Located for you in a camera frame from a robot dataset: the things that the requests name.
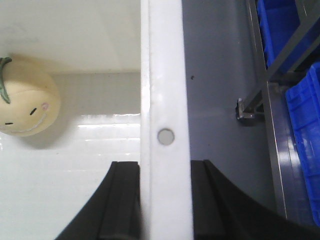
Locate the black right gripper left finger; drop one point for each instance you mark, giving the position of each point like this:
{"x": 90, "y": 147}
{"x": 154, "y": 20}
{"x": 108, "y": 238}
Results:
{"x": 113, "y": 212}

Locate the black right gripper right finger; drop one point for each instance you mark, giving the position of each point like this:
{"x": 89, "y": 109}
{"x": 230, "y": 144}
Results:
{"x": 221, "y": 211}

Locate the yellow smiling plush toy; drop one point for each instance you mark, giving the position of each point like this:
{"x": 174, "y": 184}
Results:
{"x": 30, "y": 100}

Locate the white plastic tote box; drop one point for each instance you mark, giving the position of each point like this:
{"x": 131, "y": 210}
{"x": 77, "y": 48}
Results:
{"x": 119, "y": 66}

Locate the blue plastic bin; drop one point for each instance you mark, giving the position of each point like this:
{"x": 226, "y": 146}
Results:
{"x": 278, "y": 21}
{"x": 303, "y": 103}

